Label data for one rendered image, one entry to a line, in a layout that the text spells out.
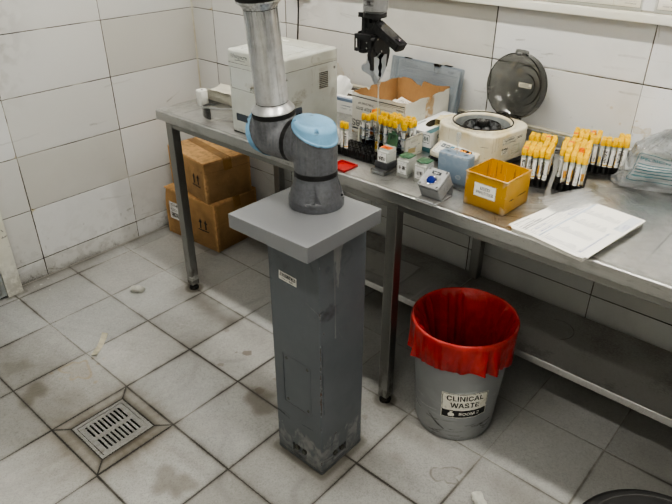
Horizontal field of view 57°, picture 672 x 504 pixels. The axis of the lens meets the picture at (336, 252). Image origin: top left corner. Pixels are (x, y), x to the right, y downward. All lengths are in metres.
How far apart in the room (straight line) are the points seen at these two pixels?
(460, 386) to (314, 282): 0.67
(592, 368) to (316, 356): 0.96
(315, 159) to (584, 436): 1.41
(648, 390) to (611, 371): 0.12
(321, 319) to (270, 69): 0.67
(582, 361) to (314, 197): 1.14
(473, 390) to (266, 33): 1.26
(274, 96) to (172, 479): 1.27
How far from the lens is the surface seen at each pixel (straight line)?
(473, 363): 2.01
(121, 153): 3.39
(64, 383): 2.67
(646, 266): 1.66
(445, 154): 1.90
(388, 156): 1.97
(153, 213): 3.60
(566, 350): 2.33
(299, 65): 2.17
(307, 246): 1.48
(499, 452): 2.29
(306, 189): 1.62
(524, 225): 1.71
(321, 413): 1.96
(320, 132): 1.57
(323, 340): 1.78
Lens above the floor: 1.65
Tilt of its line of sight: 30 degrees down
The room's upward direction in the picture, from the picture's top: straight up
